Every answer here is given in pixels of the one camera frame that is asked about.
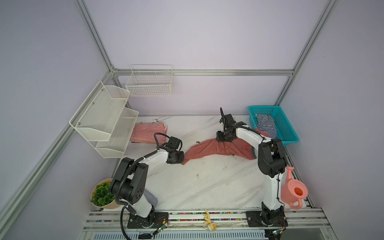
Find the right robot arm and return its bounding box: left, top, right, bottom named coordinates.
left=216, top=108, right=288, bottom=226

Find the potted green plant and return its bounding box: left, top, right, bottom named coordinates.
left=90, top=179, right=119, bottom=210

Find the white wire wall basket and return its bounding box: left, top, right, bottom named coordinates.
left=126, top=65, right=174, bottom=97

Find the teal plastic basket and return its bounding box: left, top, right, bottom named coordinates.
left=248, top=106, right=299, bottom=146

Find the navy white striped top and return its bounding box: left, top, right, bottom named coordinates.
left=256, top=114, right=278, bottom=139

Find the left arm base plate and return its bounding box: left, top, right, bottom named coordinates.
left=127, top=212, right=169, bottom=229

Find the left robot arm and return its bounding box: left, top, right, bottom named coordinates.
left=109, top=133, right=184, bottom=218

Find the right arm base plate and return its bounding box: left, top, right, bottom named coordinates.
left=246, top=210, right=288, bottom=227

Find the red white striped folded top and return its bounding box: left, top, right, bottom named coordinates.
left=130, top=122, right=168, bottom=144

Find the aluminium front rail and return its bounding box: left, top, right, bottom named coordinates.
left=83, top=208, right=331, bottom=232

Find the red tank top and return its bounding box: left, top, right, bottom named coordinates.
left=182, top=128, right=270, bottom=165

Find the white mesh lower shelf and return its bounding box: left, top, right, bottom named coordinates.
left=96, top=108, right=139, bottom=159

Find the pink watering can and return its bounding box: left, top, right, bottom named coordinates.
left=281, top=166, right=309, bottom=210

